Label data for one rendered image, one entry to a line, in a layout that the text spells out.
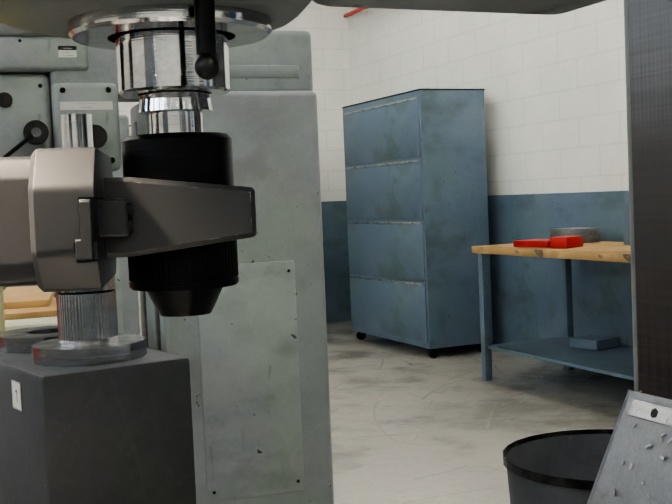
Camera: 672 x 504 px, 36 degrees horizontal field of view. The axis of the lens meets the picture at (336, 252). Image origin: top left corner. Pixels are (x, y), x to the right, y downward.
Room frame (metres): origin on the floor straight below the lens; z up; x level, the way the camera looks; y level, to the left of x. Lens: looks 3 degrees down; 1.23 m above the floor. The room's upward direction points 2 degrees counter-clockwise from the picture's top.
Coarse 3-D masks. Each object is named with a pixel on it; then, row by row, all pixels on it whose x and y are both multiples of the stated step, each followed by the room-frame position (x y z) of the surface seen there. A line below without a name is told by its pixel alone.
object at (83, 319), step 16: (112, 288) 0.82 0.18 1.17; (64, 304) 0.81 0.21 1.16; (80, 304) 0.80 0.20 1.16; (96, 304) 0.81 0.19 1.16; (112, 304) 0.82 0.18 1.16; (64, 320) 0.81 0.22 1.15; (80, 320) 0.80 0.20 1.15; (96, 320) 0.81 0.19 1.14; (112, 320) 0.82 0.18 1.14; (64, 336) 0.81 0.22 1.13; (80, 336) 0.80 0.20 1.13; (96, 336) 0.81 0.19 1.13; (112, 336) 0.82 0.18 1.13
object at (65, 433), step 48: (0, 336) 0.88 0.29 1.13; (48, 336) 0.87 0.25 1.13; (0, 384) 0.83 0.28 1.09; (48, 384) 0.75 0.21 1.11; (96, 384) 0.77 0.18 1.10; (144, 384) 0.79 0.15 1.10; (0, 432) 0.84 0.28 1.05; (48, 432) 0.75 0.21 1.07; (96, 432) 0.77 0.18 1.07; (144, 432) 0.79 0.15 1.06; (192, 432) 0.81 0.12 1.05; (0, 480) 0.84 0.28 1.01; (48, 480) 0.74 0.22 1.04; (96, 480) 0.76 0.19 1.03; (144, 480) 0.79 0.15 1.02; (192, 480) 0.81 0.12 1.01
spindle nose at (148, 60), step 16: (128, 32) 0.43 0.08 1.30; (144, 32) 0.42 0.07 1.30; (160, 32) 0.42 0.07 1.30; (176, 32) 0.42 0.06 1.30; (192, 32) 0.43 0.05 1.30; (224, 32) 0.44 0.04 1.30; (128, 48) 0.43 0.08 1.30; (144, 48) 0.42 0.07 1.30; (160, 48) 0.42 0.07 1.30; (176, 48) 0.42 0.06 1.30; (192, 48) 0.43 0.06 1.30; (224, 48) 0.44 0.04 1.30; (128, 64) 0.43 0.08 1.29; (144, 64) 0.42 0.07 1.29; (160, 64) 0.42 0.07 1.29; (176, 64) 0.42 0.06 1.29; (192, 64) 0.43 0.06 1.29; (224, 64) 0.44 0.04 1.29; (128, 80) 0.43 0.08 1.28; (144, 80) 0.42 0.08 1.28; (160, 80) 0.42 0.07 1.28; (176, 80) 0.42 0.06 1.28; (192, 80) 0.43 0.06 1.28; (208, 80) 0.43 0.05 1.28; (224, 80) 0.44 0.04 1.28; (128, 96) 0.45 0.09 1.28
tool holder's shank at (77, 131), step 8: (64, 120) 0.82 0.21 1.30; (72, 120) 0.82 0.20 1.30; (80, 120) 0.82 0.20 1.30; (88, 120) 0.82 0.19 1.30; (64, 128) 0.82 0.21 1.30; (72, 128) 0.82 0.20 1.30; (80, 128) 0.82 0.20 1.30; (88, 128) 0.82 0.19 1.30; (64, 136) 0.82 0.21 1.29; (72, 136) 0.82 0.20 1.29; (80, 136) 0.82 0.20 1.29; (88, 136) 0.82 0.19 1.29; (64, 144) 0.82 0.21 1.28; (72, 144) 0.82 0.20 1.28; (80, 144) 0.82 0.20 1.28; (88, 144) 0.82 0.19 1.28
